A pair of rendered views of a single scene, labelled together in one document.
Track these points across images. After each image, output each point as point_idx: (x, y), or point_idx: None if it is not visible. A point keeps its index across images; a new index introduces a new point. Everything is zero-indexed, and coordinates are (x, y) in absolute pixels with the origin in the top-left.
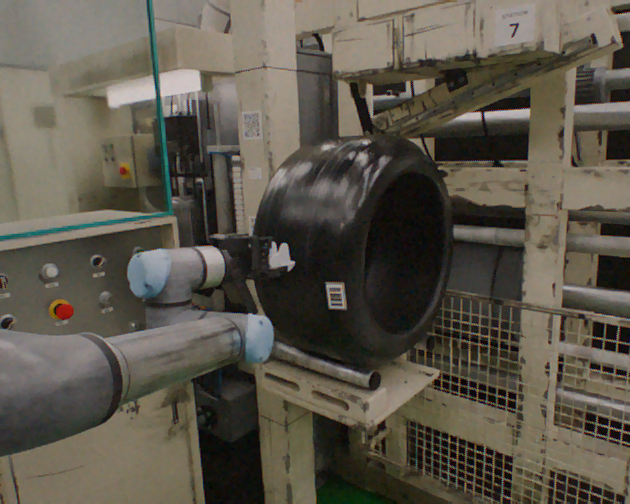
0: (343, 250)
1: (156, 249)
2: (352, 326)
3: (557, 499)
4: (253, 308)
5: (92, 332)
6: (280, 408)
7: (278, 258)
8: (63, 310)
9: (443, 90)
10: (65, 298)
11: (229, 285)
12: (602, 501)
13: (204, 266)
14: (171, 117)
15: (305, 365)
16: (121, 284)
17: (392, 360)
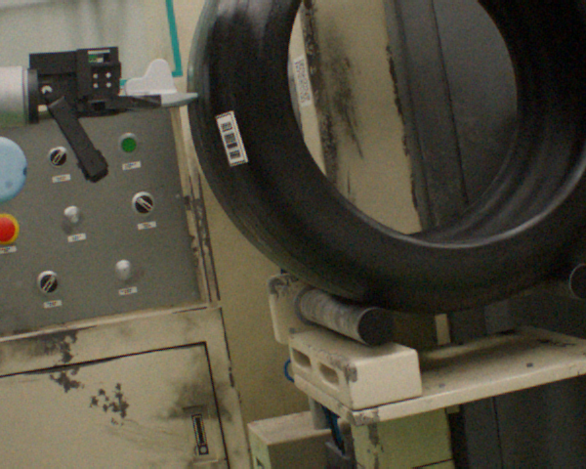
0: (237, 56)
1: (161, 138)
2: (281, 200)
3: None
4: (95, 162)
5: (54, 272)
6: (367, 441)
7: (145, 83)
8: None
9: None
10: (11, 212)
11: (58, 126)
12: None
13: None
14: None
15: (321, 320)
16: (99, 196)
17: (454, 302)
